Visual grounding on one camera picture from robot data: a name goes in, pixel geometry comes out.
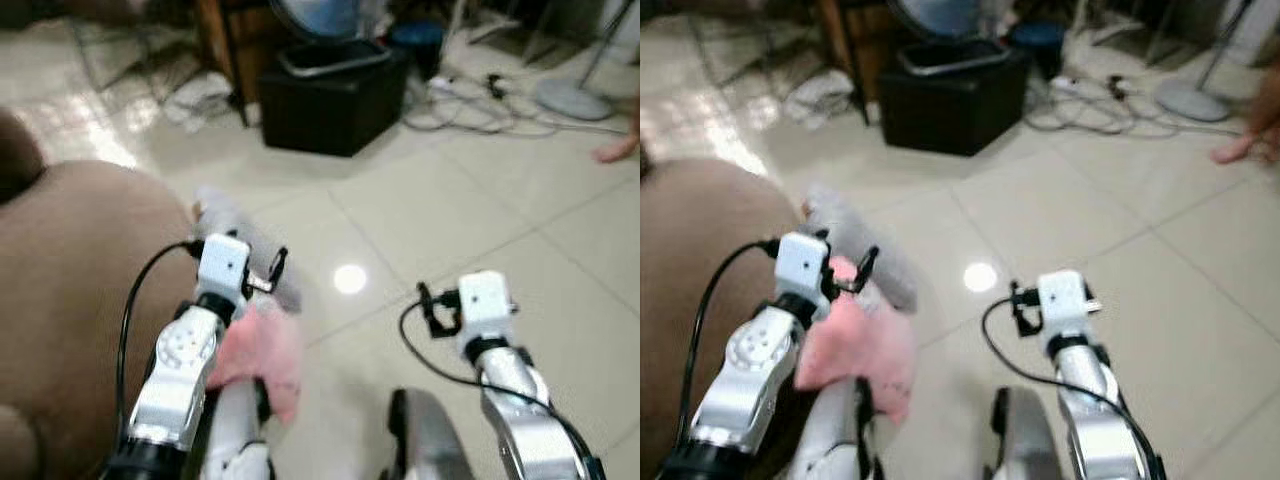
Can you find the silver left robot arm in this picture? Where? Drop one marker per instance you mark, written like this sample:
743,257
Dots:
745,375
180,370

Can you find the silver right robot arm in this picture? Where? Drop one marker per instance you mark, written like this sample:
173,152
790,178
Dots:
1100,410
525,410

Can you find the silver right robot leg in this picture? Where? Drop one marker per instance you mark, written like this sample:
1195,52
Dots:
430,440
1025,440

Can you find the silver robot leg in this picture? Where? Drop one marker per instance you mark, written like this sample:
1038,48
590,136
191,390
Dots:
835,430
430,440
238,430
1025,440

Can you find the silver left robot leg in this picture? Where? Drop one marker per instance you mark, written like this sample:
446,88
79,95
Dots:
238,430
835,430

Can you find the black storage box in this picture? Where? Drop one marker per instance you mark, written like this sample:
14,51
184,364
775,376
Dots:
330,105
950,105

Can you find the white crumpled cloth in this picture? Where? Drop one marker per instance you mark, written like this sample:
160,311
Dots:
198,98
820,95

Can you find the person's bare foot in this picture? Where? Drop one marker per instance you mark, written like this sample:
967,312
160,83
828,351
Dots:
1245,145
618,150

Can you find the brown wooden furniture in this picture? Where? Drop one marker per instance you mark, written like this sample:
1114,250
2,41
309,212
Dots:
225,35
848,35

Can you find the white standing fan base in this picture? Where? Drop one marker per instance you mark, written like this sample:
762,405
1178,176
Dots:
1192,100
570,98

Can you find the blue round stool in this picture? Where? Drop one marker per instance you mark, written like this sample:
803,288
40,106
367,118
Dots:
1038,42
418,42

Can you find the round blue fan head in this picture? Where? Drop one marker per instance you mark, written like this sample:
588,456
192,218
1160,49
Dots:
940,15
320,15

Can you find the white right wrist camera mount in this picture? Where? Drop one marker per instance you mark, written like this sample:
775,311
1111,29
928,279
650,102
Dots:
486,302
1063,300

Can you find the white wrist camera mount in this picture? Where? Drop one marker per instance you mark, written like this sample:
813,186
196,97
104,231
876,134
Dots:
222,262
1063,300
486,302
800,262

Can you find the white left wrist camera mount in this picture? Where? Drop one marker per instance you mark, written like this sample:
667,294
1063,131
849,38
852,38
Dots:
222,262
800,262

